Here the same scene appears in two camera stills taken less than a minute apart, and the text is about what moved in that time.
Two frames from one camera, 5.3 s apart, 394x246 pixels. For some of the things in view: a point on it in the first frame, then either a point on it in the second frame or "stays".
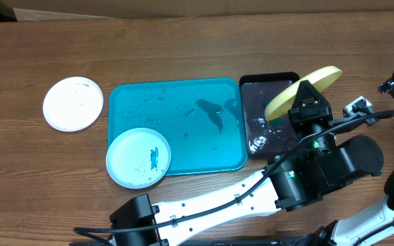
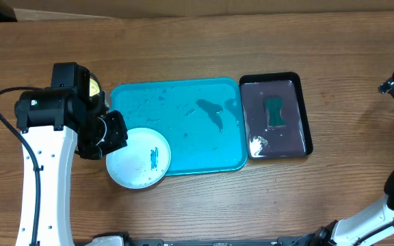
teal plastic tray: (204, 121) stays
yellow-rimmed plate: (284, 102) to (94, 87)
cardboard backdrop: (50, 10) stays
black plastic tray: (266, 139) stays
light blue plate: (138, 158) stays
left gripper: (315, 108) to (117, 139)
